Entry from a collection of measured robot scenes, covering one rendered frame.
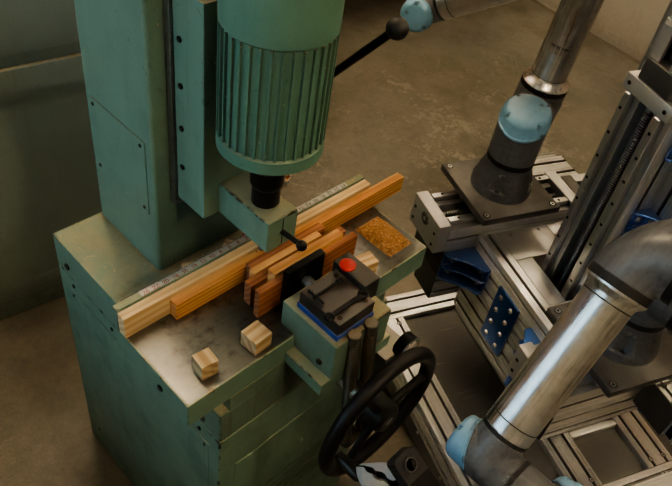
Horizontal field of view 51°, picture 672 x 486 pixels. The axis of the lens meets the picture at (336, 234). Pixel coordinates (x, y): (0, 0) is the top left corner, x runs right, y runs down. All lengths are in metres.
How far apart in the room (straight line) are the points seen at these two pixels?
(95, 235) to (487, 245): 0.92
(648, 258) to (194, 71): 0.71
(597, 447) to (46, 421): 1.57
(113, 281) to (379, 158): 1.90
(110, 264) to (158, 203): 0.22
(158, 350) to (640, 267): 0.76
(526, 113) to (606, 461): 1.01
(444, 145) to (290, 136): 2.33
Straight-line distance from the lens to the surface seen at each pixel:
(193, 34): 1.12
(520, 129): 1.67
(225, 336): 1.26
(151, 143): 1.28
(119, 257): 1.53
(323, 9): 0.97
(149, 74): 1.20
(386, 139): 3.31
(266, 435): 1.49
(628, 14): 4.61
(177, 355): 1.24
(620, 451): 2.22
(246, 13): 0.97
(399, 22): 1.08
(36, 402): 2.32
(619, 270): 1.02
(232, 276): 1.31
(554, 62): 1.76
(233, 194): 1.26
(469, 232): 1.79
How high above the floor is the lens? 1.90
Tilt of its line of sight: 43 degrees down
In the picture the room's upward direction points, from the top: 10 degrees clockwise
